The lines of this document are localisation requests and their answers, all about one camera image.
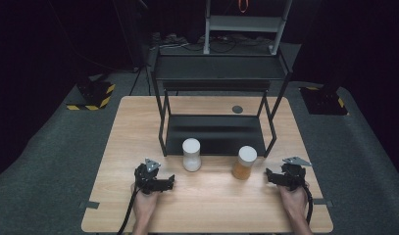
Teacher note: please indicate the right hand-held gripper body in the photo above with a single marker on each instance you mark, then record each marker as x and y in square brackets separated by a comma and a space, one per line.
[293, 174]

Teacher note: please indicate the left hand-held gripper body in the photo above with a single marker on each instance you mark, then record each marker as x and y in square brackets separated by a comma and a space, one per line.
[147, 176]

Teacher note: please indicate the orange jar with white lid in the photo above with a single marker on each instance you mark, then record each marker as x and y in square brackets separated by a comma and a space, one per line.
[243, 168]

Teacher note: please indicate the black two-tier metal shelf rack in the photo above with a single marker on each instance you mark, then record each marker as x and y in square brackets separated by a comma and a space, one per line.
[216, 67]

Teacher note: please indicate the person's left hand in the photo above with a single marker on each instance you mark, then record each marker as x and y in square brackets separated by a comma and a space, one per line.
[144, 204]

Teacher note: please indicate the person's right hand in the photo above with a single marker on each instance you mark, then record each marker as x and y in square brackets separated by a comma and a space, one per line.
[293, 200]

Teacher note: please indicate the grey tape strip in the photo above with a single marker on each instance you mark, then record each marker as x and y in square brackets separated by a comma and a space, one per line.
[89, 204]
[323, 202]

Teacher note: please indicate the grey round table grommet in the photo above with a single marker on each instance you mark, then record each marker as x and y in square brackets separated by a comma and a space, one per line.
[237, 109]

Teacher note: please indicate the yellow-black striped stand base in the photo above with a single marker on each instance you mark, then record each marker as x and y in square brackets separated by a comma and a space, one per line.
[94, 94]
[324, 101]

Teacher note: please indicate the black tripod stand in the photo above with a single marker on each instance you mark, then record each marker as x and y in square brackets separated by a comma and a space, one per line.
[138, 49]

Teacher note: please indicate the white metal frame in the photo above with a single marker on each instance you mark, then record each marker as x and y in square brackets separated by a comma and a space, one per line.
[244, 23]

